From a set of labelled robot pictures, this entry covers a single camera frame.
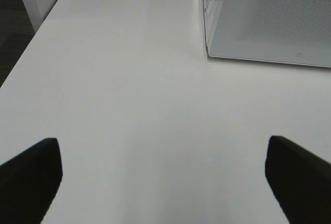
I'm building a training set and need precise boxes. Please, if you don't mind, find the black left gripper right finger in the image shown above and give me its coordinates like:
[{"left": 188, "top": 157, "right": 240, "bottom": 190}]
[{"left": 265, "top": 136, "right": 330, "bottom": 223}]

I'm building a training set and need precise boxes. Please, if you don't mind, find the white microwave door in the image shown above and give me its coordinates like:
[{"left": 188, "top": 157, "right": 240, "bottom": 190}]
[{"left": 207, "top": 0, "right": 330, "bottom": 67}]

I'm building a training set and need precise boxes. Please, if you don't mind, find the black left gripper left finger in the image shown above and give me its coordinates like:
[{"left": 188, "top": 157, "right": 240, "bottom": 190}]
[{"left": 1, "top": 138, "right": 63, "bottom": 223}]

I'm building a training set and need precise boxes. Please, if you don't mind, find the white microwave oven body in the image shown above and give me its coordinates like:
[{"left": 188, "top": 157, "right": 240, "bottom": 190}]
[{"left": 203, "top": 0, "right": 223, "bottom": 56}]

